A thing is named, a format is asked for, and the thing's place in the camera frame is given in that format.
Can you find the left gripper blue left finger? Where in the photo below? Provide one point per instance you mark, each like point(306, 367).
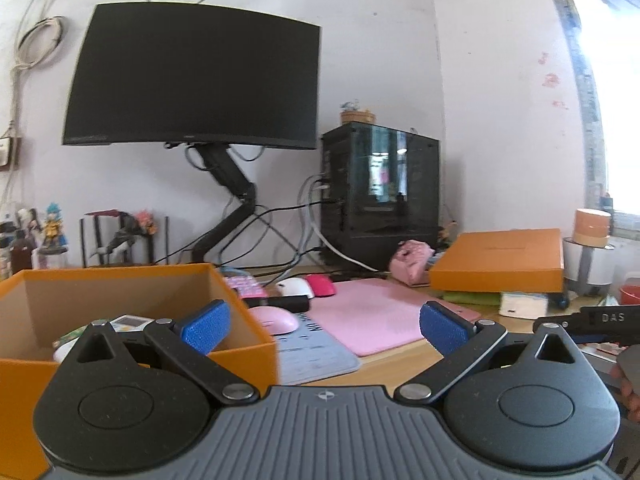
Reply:
point(184, 345)

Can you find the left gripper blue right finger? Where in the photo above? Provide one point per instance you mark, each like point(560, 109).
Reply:
point(466, 349)

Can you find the orange box lid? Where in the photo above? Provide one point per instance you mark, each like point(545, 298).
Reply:
point(502, 261)

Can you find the green tissue pack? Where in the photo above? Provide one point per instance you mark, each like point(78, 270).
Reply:
point(67, 341)

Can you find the white remote control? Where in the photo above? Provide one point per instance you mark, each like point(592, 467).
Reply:
point(130, 323)

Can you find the person's right hand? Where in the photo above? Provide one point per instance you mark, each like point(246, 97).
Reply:
point(629, 398)

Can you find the white tissue box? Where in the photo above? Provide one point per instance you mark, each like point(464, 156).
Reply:
point(523, 305)

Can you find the pink mechanical keyboard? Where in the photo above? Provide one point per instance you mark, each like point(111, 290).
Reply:
point(245, 285)

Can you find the pink computer mouse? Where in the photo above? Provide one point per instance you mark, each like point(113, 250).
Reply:
point(274, 320)

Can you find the pink plush toy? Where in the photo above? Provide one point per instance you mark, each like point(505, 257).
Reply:
point(410, 262)

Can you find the pink desk mat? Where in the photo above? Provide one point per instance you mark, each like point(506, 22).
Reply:
point(370, 316)

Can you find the orange tape roll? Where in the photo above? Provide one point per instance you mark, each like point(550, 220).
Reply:
point(591, 227)

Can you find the white computer mouse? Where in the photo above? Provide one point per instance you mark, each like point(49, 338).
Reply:
point(290, 287)

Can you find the black router with antennas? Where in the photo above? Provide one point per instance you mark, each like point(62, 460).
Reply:
point(107, 238)

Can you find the magenta computer mouse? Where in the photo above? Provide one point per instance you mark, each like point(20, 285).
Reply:
point(321, 285)

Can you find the orange open cardboard box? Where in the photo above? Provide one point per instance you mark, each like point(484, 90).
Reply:
point(107, 407)

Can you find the blue haired anime figure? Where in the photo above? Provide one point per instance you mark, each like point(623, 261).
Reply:
point(54, 240)

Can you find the black glass PC tower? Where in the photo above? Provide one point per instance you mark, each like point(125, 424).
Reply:
point(381, 187)

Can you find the brown glass bottle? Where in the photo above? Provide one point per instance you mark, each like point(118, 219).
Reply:
point(21, 250)

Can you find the black haired anime figure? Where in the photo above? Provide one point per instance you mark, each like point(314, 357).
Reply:
point(30, 223)

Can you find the small wicker basket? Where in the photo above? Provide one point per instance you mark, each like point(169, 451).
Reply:
point(352, 112)

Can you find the black curved monitor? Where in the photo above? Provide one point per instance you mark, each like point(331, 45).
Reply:
point(169, 72)

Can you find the wall power socket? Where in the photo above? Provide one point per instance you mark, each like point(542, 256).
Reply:
point(10, 147)

